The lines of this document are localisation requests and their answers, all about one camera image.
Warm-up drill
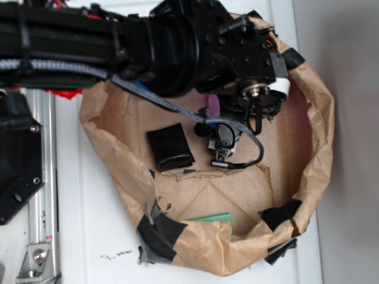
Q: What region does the grey braided cable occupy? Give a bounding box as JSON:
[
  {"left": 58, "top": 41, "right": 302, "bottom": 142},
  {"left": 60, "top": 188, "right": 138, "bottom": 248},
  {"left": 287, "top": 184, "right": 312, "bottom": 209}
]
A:
[{"left": 0, "top": 59, "right": 265, "bottom": 169}]

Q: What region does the black tape patch inside bag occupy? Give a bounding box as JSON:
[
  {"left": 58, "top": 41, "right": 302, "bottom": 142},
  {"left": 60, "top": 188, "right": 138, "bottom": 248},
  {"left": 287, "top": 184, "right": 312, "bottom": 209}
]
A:
[{"left": 147, "top": 123, "right": 195, "bottom": 172}]

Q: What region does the green block toy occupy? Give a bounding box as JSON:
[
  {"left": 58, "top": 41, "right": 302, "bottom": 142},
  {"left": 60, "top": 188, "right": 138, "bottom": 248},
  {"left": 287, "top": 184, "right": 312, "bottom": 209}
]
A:
[{"left": 188, "top": 213, "right": 234, "bottom": 234}]

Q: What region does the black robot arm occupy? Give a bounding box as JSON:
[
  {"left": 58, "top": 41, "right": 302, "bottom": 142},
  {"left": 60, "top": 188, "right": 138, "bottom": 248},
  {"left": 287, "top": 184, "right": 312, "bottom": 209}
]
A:
[{"left": 1, "top": 1, "right": 289, "bottom": 162}]

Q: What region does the metal corner bracket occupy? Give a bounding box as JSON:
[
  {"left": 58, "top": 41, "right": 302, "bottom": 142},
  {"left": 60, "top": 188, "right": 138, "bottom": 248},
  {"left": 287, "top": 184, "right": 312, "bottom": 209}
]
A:
[{"left": 15, "top": 243, "right": 55, "bottom": 283}]

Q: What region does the white plastic tray lid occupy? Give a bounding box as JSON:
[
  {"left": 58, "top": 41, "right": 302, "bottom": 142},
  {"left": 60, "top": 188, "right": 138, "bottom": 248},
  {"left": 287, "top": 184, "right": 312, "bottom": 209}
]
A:
[{"left": 53, "top": 0, "right": 323, "bottom": 284}]

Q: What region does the crumpled brown paper bag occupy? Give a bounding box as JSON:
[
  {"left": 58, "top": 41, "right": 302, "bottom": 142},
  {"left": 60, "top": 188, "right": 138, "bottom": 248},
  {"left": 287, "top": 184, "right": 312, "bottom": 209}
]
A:
[{"left": 79, "top": 10, "right": 335, "bottom": 277}]

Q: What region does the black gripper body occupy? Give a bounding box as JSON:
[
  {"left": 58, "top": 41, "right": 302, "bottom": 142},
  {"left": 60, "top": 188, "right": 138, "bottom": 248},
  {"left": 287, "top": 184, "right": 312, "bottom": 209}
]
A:
[{"left": 194, "top": 78, "right": 290, "bottom": 160}]

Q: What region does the aluminium extrusion rail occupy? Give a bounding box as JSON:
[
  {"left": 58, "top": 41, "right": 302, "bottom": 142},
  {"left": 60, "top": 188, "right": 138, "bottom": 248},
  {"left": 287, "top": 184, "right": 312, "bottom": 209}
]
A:
[{"left": 15, "top": 89, "right": 62, "bottom": 283}]

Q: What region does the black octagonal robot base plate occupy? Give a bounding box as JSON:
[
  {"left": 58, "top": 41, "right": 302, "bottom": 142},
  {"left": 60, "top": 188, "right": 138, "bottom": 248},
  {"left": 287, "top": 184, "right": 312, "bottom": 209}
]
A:
[{"left": 1, "top": 92, "right": 44, "bottom": 225}]

